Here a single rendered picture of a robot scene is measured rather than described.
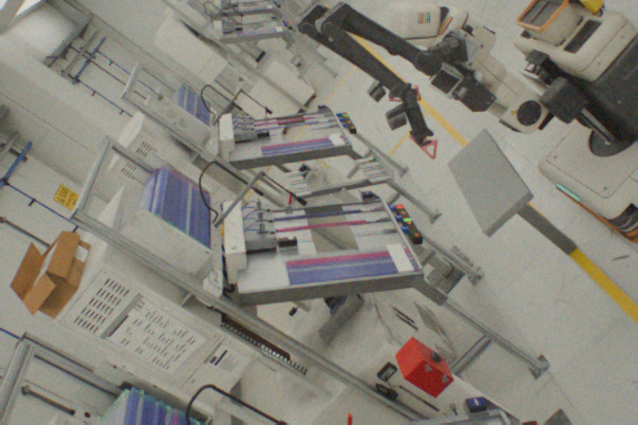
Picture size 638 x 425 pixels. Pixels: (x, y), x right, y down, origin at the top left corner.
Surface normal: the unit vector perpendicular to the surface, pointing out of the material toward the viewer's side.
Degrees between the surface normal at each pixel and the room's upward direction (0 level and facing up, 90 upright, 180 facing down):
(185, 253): 90
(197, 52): 90
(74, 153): 90
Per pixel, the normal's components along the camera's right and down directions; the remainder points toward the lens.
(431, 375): 0.15, 0.40
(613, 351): -0.76, -0.54
